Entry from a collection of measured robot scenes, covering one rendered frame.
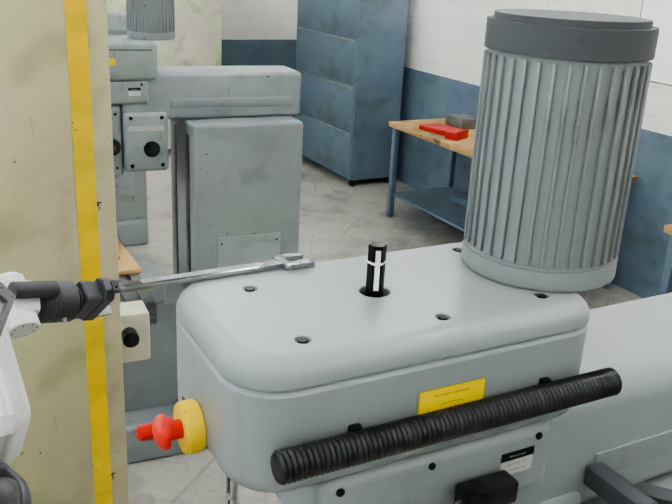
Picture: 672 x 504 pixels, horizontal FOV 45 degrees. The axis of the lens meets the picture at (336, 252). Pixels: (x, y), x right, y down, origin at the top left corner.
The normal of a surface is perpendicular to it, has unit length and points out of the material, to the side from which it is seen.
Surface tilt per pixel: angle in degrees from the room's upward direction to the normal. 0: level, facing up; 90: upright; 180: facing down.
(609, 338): 0
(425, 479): 90
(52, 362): 90
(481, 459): 90
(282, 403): 90
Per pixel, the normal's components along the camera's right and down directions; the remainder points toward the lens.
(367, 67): 0.47, 0.33
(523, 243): -0.44, 0.29
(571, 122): -0.15, 0.33
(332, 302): 0.05, -0.94
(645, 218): -0.88, 0.12
